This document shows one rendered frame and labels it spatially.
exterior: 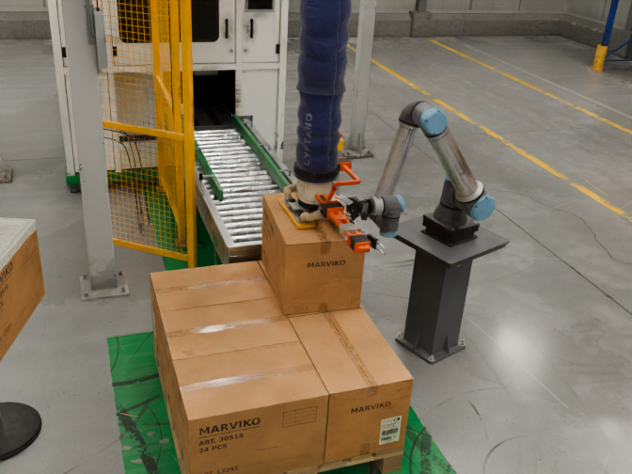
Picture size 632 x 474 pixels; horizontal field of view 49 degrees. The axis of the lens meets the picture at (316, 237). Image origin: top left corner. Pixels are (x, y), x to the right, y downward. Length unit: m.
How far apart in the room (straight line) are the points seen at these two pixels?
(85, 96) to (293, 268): 1.67
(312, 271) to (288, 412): 0.74
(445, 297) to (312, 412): 1.30
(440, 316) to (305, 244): 1.11
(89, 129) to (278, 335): 1.77
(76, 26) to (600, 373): 3.57
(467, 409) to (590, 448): 0.63
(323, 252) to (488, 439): 1.28
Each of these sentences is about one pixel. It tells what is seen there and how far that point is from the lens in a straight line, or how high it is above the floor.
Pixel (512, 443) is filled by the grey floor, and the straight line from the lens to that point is 3.78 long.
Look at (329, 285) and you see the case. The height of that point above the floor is 0.70.
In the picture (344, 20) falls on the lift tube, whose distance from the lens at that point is 3.21.
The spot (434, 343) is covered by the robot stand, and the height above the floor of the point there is 0.11.
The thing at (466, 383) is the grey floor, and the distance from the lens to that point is 4.08.
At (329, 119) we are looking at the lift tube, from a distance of 3.31.
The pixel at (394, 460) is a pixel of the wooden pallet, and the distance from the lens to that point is 3.44.
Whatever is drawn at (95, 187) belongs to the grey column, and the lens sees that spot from 4.44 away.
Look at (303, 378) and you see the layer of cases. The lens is 3.07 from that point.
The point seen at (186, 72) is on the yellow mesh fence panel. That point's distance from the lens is 4.33.
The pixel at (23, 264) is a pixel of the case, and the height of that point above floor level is 0.89.
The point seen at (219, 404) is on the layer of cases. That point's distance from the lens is 2.94.
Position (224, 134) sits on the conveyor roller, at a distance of 5.95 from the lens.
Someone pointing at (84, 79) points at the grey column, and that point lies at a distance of 4.23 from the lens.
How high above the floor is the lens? 2.46
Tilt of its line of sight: 27 degrees down
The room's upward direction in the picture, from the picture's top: 4 degrees clockwise
